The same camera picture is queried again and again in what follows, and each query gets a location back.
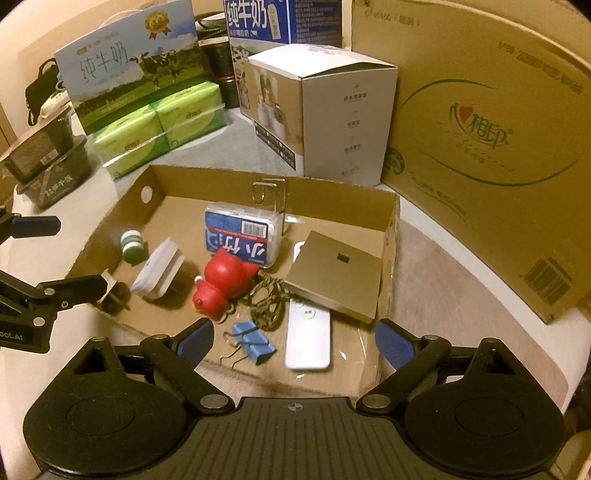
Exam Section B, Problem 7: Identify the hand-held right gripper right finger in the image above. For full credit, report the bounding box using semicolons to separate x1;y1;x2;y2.
356;318;520;414

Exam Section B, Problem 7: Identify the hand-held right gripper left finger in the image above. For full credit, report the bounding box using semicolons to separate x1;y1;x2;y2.
74;318;234;418

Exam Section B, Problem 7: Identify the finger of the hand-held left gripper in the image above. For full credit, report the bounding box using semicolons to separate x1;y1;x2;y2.
0;208;62;245
0;270;110;325

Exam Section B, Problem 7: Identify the blue binder clip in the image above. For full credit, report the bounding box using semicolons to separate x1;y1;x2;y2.
219;320;278;368

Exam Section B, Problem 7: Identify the red toy figure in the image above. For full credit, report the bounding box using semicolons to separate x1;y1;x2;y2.
192;249;260;321

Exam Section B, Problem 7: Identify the green white small roll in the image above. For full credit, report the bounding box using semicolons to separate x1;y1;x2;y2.
120;228;147;265

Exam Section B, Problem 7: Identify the white square night light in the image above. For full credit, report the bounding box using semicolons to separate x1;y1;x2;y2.
130;237;185;302

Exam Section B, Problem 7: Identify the white remote control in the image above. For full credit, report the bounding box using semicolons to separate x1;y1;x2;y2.
285;298;332;371

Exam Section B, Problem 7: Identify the gold square box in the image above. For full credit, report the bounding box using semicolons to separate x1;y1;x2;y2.
281;230;385;324

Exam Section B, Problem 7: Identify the clear plastic floss pick box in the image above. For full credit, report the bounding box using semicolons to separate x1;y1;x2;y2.
203;200;282;268

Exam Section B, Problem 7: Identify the shallow cardboard tray box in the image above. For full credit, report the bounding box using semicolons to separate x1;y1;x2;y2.
65;164;402;398

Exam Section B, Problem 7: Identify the metal wire stand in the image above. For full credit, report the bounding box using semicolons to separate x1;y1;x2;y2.
252;176;296;241

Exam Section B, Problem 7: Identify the black instant noodle bowl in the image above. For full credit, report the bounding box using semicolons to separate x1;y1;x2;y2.
16;136;90;210
0;111;75;181

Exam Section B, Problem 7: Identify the beige brown patterned mat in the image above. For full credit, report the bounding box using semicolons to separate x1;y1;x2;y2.
0;111;587;416

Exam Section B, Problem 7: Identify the grey white striped bag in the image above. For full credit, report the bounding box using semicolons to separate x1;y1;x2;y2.
39;78;72;118

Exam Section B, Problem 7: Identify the black bag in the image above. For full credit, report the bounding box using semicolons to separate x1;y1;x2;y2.
25;58;61;126

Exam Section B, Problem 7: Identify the green tissue pack bundle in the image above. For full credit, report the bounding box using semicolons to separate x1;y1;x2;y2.
92;80;227;181

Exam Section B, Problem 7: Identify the cow print milk carton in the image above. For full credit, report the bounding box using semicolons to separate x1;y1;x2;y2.
53;0;201;137

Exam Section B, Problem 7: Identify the large brown cardboard box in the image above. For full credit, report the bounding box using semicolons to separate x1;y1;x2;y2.
352;0;591;324

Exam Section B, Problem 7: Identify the white humidifier box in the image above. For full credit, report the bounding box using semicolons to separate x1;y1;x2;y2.
248;44;399;186

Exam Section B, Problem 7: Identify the black container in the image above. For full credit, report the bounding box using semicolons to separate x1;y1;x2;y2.
198;14;241;109

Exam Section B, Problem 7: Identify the dark blue milk carton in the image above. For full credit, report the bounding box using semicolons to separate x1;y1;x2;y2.
223;0;342;112

